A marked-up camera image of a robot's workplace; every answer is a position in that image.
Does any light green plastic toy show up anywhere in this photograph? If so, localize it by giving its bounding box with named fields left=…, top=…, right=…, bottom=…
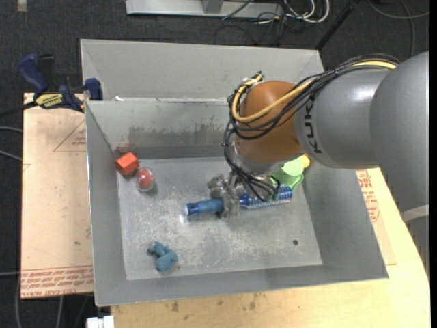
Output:
left=270, top=156, right=305, bottom=189

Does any red ball in clear dome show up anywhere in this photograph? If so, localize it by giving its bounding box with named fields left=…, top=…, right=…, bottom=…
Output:
left=135, top=166, right=157, bottom=193

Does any blue long plastic toy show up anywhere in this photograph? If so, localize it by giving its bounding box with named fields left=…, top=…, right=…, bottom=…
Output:
left=184, top=185, right=294, bottom=219

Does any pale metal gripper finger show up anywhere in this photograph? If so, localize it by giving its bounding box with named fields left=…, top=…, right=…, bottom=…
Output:
left=219, top=199, right=240, bottom=219

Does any blue toy animal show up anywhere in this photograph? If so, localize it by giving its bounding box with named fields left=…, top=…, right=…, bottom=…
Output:
left=146, top=241, right=180, bottom=273

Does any orange-red block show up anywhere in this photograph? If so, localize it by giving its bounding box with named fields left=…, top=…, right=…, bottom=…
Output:
left=113, top=151, right=141, bottom=177

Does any brown cardboard board red print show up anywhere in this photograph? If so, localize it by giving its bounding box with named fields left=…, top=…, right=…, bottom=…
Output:
left=20, top=92, right=398, bottom=301

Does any grey metal bin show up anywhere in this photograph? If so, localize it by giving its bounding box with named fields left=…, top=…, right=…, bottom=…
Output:
left=80, top=38, right=390, bottom=308

